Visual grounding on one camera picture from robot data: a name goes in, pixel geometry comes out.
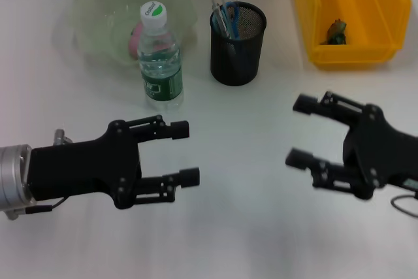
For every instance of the translucent green fruit bowl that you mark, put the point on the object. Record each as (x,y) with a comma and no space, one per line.
(98,17)

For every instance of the silver ballpoint pen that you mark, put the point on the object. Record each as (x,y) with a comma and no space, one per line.
(220,21)

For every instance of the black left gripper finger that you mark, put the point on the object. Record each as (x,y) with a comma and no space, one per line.
(189,177)
(179,129)

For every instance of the pink toy peach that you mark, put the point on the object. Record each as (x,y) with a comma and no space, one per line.
(134,42)

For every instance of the green plastic wrapper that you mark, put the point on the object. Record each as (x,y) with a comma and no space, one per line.
(336,35)

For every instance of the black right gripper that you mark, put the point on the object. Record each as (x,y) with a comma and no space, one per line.
(379,148)

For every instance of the clear water bottle green label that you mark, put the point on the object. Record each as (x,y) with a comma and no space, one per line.
(160,63)

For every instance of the black mesh pen holder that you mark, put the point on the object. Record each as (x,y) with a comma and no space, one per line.
(236,60)

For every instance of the blue scissors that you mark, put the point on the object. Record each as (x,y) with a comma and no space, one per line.
(233,17)

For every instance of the yellow plastic bin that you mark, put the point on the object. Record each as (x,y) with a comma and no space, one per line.
(359,53)

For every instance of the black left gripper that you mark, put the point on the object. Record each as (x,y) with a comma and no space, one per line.
(81,168)

